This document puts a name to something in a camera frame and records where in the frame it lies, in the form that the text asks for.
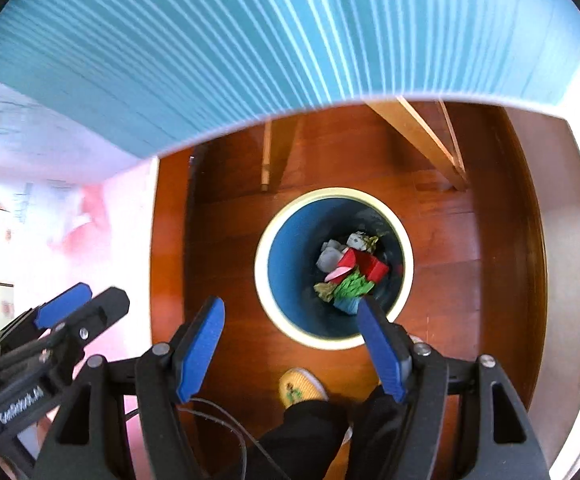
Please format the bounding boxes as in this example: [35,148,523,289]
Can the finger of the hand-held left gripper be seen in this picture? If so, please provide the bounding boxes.
[0,287,131,367]
[0,282,93,357]

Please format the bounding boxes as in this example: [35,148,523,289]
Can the black trousers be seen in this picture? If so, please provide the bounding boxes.
[230,385,405,480]

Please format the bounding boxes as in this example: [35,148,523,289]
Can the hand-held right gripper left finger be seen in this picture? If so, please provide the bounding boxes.
[34,296,227,480]

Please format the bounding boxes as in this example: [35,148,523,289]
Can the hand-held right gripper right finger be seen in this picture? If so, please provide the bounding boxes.
[356,296,550,480]

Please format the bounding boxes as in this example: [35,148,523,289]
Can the black cable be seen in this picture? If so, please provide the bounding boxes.
[125,397,291,480]

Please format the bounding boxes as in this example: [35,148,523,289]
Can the yellow knitted slipper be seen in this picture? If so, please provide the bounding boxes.
[279,367,329,406]

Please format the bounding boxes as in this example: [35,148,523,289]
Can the red cloth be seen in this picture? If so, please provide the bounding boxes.
[339,247,389,283]

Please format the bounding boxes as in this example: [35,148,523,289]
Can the green wrapper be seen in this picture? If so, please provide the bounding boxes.
[334,269,375,306]

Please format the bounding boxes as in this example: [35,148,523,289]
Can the wooden table leg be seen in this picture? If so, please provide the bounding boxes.
[365,99,470,192]
[261,117,305,192]

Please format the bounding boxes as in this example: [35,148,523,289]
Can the dark blue bin cream rim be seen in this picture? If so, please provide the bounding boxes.
[254,187,415,351]

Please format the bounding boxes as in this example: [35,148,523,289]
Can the black white wrapper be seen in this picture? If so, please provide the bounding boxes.
[347,231,381,253]

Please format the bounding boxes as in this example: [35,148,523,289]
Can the blue printed tablecloth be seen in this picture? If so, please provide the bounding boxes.
[0,0,580,246]

